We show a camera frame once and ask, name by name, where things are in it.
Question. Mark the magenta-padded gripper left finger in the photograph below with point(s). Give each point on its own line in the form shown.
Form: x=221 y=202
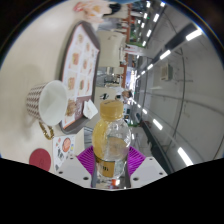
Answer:
x=86 y=161

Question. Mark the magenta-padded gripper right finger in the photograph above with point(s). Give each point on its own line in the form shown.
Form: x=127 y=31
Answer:
x=136 y=161

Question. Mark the clear bottle with yellow cap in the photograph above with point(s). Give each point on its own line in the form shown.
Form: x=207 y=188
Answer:
x=111 y=146

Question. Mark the colourful sticker sheet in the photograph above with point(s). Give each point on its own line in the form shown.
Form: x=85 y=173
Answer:
x=63 y=146

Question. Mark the flat round red coaster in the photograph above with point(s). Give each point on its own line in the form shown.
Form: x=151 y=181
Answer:
x=40 y=159

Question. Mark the white paper napkin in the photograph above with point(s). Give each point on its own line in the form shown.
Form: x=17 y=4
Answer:
x=90 y=109

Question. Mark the beige chair with round hole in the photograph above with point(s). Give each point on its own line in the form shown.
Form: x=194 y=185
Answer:
x=111 y=50
x=111 y=92

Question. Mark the ceiling air conditioner unit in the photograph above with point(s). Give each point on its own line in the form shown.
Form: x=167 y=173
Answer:
x=166 y=72

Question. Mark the brown food tray with menu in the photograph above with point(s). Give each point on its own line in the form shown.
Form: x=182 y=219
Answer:
x=80 y=66

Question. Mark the group of ceiling lights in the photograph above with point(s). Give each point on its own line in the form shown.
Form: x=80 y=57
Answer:
x=193 y=34

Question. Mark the black backpack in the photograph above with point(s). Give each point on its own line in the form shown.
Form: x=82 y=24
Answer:
x=114 y=9

